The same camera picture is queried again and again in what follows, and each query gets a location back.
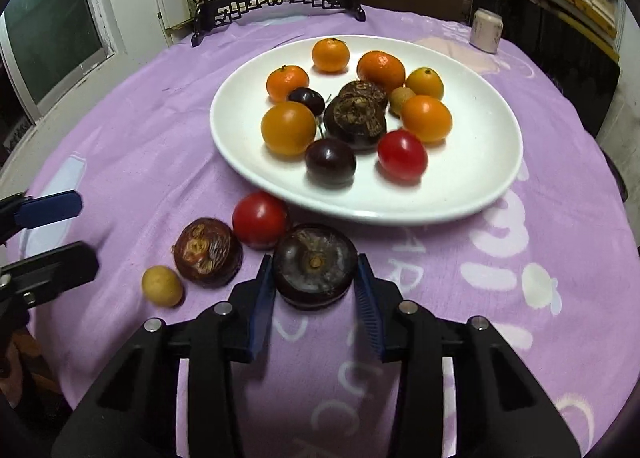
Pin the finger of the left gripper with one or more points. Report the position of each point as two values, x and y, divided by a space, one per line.
35 212
42 278

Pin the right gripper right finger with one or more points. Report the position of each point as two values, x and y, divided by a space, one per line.
501 409

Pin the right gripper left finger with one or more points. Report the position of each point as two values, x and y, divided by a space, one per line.
131 409

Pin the dark brown mangosteen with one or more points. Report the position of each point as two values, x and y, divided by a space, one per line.
208 253

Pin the red cherry tomato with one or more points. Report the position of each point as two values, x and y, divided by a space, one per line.
260 220
402 156

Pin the dark purple mangosteen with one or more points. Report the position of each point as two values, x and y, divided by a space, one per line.
357 121
313 265

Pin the yellow orange kumquat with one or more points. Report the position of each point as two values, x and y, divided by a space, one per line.
424 81
288 128

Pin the small orange mandarin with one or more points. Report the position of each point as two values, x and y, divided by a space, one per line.
282 81

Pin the dark purple plum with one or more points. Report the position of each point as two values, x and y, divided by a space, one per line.
330 161
310 98

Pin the large orange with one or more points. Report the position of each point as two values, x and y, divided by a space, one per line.
330 55

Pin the purple printed tablecloth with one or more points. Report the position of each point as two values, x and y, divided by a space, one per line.
554 265

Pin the white oval plate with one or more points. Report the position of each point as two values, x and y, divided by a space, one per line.
467 172

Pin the pale drink can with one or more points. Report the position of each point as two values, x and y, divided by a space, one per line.
486 31

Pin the window with white frame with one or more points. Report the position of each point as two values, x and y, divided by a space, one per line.
47 47

